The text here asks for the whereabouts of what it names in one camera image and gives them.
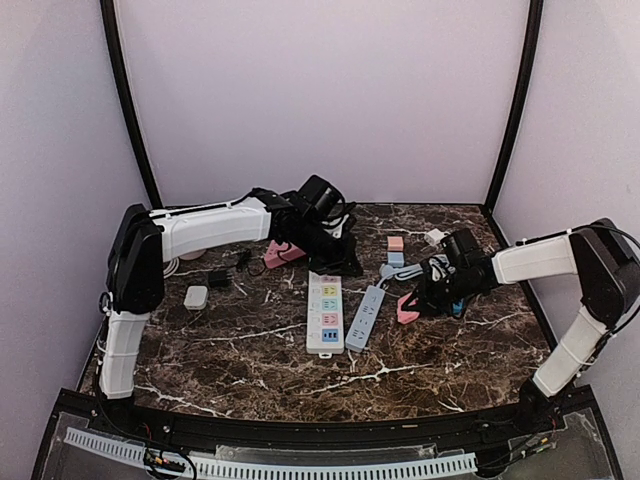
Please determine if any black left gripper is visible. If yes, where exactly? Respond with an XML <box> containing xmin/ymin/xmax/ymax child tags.
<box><xmin>288</xmin><ymin>217</ymin><xmax>365</xmax><ymax>277</ymax></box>

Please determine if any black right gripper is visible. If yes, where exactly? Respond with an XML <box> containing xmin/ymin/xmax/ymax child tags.
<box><xmin>402</xmin><ymin>267</ymin><xmax>481</xmax><ymax>317</ymax></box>

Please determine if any white charger with cable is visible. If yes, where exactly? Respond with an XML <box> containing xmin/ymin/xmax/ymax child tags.
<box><xmin>424</xmin><ymin>228</ymin><xmax>448</xmax><ymax>247</ymax></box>

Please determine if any pink triangular power strip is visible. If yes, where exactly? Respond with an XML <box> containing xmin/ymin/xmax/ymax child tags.
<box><xmin>263</xmin><ymin>241</ymin><xmax>306</xmax><ymax>269</ymax></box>

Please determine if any blue charger block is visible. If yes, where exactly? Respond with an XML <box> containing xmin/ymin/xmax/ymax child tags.
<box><xmin>387</xmin><ymin>251</ymin><xmax>405</xmax><ymax>268</ymax></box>

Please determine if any pink square adapter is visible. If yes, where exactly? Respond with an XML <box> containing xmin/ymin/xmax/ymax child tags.
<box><xmin>396</xmin><ymin>293</ymin><xmax>421</xmax><ymax>325</ymax></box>

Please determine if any pink charger block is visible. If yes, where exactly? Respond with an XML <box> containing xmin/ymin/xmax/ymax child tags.
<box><xmin>387</xmin><ymin>236</ymin><xmax>404</xmax><ymax>252</ymax></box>

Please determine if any long white power strip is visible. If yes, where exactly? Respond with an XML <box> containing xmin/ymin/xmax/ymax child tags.
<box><xmin>306</xmin><ymin>271</ymin><xmax>345</xmax><ymax>359</ymax></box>

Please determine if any grey-blue short power strip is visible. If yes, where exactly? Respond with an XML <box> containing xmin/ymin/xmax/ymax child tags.
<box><xmin>345</xmin><ymin>285</ymin><xmax>385</xmax><ymax>353</ymax></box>

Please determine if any black power adapter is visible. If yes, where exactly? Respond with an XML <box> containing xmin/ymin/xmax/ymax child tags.
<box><xmin>207</xmin><ymin>270</ymin><xmax>232</xmax><ymax>288</ymax></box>

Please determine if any round pink power socket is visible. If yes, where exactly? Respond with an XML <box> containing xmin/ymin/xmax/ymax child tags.
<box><xmin>179</xmin><ymin>250</ymin><xmax>206</xmax><ymax>261</ymax></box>

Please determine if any white square plug adapter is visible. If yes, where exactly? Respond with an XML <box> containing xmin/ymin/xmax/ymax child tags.
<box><xmin>183</xmin><ymin>285</ymin><xmax>209</xmax><ymax>311</ymax></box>

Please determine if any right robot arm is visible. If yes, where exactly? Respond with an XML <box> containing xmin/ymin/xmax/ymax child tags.
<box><xmin>401</xmin><ymin>218</ymin><xmax>639</xmax><ymax>399</ymax></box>

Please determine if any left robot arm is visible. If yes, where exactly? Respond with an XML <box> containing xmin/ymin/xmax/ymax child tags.
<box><xmin>98</xmin><ymin>175</ymin><xmax>363</xmax><ymax>436</ymax></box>

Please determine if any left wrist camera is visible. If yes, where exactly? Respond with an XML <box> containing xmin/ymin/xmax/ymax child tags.
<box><xmin>297</xmin><ymin>175</ymin><xmax>346</xmax><ymax>222</ymax></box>

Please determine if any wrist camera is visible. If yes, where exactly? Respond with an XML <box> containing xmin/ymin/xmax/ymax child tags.
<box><xmin>297</xmin><ymin>175</ymin><xmax>346</xmax><ymax>222</ymax></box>
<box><xmin>440</xmin><ymin>228</ymin><xmax>485</xmax><ymax>268</ymax></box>

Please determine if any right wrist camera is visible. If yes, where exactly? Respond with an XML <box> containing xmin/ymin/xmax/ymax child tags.
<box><xmin>440</xmin><ymin>228</ymin><xmax>485</xmax><ymax>268</ymax></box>

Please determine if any black adapter cable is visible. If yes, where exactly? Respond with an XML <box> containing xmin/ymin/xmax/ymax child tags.
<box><xmin>234</xmin><ymin>249</ymin><xmax>271</xmax><ymax>277</ymax></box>

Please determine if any white slotted cable duct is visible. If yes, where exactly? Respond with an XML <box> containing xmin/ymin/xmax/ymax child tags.
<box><xmin>64</xmin><ymin>427</ymin><xmax>477</xmax><ymax>479</ymax></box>

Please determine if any black front frame rail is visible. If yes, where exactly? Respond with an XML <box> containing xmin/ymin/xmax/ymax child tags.
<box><xmin>52</xmin><ymin>387</ymin><xmax>596</xmax><ymax>451</ymax></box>

